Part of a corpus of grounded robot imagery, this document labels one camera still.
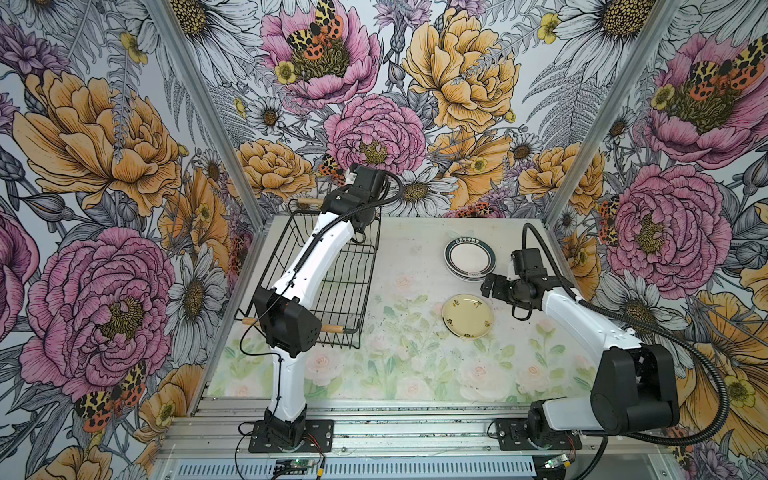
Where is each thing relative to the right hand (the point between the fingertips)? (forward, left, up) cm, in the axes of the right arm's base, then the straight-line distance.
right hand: (496, 299), depth 89 cm
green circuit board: (-37, +52, -9) cm, 65 cm away
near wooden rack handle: (-12, +47, +9) cm, 49 cm away
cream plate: (0, +7, -11) cm, 12 cm away
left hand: (+15, +44, +21) cm, 51 cm away
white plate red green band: (+22, +2, -8) cm, 24 cm away
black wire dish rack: (+5, +47, -7) cm, 47 cm away
